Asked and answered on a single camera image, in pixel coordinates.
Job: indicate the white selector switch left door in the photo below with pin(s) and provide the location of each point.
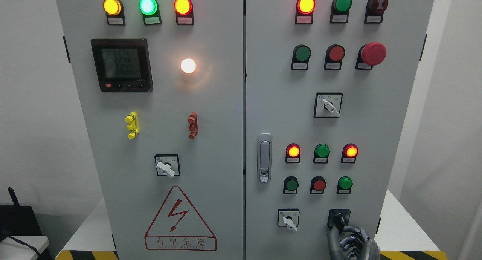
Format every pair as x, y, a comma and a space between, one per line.
167, 165

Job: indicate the green indicator middle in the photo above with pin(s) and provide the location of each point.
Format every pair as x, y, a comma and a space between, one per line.
321, 154

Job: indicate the white selector switch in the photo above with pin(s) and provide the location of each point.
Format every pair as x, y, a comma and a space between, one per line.
288, 218
327, 104

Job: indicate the green push button lower left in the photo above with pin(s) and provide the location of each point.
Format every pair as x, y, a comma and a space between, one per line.
291, 185

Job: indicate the black digital power meter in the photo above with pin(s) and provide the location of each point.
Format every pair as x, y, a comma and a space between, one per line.
122, 64

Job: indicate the red terminal handle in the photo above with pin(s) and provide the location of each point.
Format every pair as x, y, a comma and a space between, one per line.
193, 125

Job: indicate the red push button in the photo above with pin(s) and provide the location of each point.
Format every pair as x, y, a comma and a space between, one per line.
333, 57
318, 185

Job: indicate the red electric hazard sticker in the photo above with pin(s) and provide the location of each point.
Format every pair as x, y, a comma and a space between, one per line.
179, 226

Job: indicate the red indicator middle right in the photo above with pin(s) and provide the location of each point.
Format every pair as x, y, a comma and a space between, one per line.
349, 153

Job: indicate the yellow indicator light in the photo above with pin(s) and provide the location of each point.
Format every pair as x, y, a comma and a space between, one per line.
114, 12

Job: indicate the white selector switch upper right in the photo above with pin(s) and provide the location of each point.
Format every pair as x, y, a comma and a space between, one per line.
327, 104

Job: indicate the grey electrical control cabinet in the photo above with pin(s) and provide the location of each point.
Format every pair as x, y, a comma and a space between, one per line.
243, 86

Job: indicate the silver door latch handle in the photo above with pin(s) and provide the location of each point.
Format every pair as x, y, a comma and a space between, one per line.
264, 162

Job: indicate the red push button upper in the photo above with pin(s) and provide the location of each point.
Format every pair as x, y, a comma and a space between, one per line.
333, 57

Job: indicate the white glowing lamp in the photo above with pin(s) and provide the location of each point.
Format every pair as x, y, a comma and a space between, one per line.
188, 65

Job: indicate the red lit indicator top right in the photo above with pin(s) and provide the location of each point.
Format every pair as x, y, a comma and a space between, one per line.
304, 11

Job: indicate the dark red buzzer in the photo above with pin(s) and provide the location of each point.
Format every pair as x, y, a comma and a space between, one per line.
375, 11

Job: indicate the white selector switch lower right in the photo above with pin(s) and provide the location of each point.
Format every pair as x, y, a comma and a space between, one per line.
288, 218

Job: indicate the black rotary knob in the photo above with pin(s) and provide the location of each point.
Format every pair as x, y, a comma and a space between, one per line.
338, 218

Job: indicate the white table with cable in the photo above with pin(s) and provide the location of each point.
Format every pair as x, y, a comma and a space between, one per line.
11, 250

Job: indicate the green push button lower right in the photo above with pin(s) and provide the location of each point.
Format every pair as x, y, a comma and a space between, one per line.
344, 185

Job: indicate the black box with antenna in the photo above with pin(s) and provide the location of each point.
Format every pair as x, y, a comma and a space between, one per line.
17, 220

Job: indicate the green lit indicator light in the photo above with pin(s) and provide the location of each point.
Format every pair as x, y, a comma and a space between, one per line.
150, 12

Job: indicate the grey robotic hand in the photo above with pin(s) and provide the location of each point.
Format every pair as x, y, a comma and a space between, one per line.
357, 245

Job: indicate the green indicator top right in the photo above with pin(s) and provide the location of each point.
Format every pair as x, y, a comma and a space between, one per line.
340, 11

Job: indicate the red emergency stop button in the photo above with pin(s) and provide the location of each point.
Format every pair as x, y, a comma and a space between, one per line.
370, 55

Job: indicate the red lit indicator left door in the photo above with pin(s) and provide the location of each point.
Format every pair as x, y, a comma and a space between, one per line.
184, 12

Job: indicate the red indicator middle left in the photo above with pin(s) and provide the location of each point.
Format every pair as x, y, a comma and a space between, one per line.
292, 153

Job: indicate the green push button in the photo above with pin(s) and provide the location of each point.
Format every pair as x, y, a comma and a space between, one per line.
291, 185
300, 57
344, 185

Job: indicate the red push button lower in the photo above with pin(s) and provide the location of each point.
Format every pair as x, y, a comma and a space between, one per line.
318, 185

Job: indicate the yellow terminal handle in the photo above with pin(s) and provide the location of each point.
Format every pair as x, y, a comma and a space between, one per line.
132, 125

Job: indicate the green push button upper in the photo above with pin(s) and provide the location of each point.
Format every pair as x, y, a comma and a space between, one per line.
300, 57

